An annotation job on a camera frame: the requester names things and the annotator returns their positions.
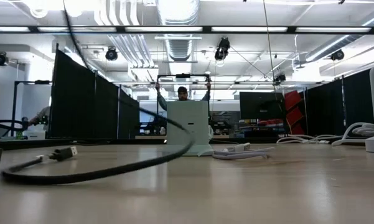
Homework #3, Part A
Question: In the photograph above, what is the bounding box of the mint green cube power strip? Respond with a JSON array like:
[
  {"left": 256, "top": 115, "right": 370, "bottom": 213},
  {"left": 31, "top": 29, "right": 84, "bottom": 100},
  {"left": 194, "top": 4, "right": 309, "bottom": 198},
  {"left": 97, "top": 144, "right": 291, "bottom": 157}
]
[{"left": 166, "top": 100, "right": 215, "bottom": 157}]

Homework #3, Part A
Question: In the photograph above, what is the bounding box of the lavender USB cable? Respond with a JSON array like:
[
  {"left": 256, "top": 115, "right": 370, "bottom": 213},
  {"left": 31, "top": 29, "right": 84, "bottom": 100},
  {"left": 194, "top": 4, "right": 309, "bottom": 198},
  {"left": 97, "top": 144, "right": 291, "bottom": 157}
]
[{"left": 212, "top": 142, "right": 275, "bottom": 161}]

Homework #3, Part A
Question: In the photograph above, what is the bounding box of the thick black USB cable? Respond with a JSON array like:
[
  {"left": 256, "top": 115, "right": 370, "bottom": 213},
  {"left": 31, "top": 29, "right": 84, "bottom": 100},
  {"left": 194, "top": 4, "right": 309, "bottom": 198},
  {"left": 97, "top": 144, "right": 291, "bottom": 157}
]
[{"left": 0, "top": 0, "right": 196, "bottom": 186}]

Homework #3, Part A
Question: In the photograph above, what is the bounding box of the person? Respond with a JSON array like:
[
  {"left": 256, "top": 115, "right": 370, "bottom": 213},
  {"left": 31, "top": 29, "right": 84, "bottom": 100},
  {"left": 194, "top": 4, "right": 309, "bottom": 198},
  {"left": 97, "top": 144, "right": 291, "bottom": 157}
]
[
  {"left": 155, "top": 82, "right": 212, "bottom": 111},
  {"left": 27, "top": 106, "right": 52, "bottom": 127}
]

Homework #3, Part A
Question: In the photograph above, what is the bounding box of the black monitor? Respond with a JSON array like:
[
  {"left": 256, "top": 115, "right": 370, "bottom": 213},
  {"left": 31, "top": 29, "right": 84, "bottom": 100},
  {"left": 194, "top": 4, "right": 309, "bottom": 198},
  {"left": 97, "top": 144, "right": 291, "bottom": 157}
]
[{"left": 239, "top": 91, "right": 286, "bottom": 121}]

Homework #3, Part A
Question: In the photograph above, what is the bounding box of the black overhead light bar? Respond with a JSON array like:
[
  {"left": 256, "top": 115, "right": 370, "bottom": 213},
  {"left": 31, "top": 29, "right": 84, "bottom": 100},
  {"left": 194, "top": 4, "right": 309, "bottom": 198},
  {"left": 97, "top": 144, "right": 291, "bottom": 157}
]
[{"left": 0, "top": 25, "right": 374, "bottom": 35}]

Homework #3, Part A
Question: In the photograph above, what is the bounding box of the red storage rack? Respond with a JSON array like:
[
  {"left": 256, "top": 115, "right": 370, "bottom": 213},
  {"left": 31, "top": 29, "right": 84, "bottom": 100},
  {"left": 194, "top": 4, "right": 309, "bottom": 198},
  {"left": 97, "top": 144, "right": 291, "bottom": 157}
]
[{"left": 283, "top": 90, "right": 307, "bottom": 136}]

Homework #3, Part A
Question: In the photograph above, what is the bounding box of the white background box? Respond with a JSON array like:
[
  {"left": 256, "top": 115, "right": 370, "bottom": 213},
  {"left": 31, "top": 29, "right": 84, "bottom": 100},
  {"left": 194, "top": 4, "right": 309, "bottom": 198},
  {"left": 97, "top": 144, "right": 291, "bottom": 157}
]
[{"left": 22, "top": 129, "right": 47, "bottom": 141}]

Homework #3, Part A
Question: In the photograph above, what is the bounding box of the silver ventilation duct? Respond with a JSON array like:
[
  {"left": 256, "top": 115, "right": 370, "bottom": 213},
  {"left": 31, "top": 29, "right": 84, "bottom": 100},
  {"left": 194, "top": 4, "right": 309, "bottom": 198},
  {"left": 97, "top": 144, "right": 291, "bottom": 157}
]
[{"left": 155, "top": 0, "right": 203, "bottom": 62}]

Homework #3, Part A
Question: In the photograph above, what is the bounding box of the black aluminium table frame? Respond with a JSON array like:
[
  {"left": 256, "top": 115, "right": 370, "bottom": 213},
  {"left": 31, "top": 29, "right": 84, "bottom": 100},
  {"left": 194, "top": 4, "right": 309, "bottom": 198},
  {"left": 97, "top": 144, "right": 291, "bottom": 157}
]
[{"left": 0, "top": 136, "right": 279, "bottom": 151}]

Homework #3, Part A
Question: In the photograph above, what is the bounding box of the thick white power cord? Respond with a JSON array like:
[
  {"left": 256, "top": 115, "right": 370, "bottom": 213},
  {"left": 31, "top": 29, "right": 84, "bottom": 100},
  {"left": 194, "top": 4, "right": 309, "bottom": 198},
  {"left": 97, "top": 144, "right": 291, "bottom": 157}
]
[{"left": 331, "top": 122, "right": 374, "bottom": 147}]

